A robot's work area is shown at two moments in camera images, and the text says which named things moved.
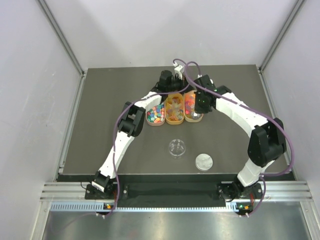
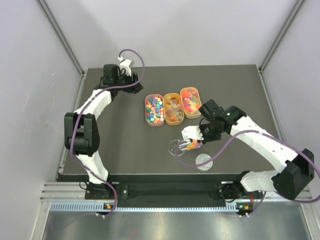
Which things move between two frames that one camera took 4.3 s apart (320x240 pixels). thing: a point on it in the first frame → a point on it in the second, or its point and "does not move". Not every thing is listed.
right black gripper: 197,108 → 206,139
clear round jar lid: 204,162 does not move
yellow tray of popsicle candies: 174,109 does not move
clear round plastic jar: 177,148 does not move
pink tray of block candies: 156,116 does not move
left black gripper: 180,83 → 133,84
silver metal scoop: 195,115 → 187,144
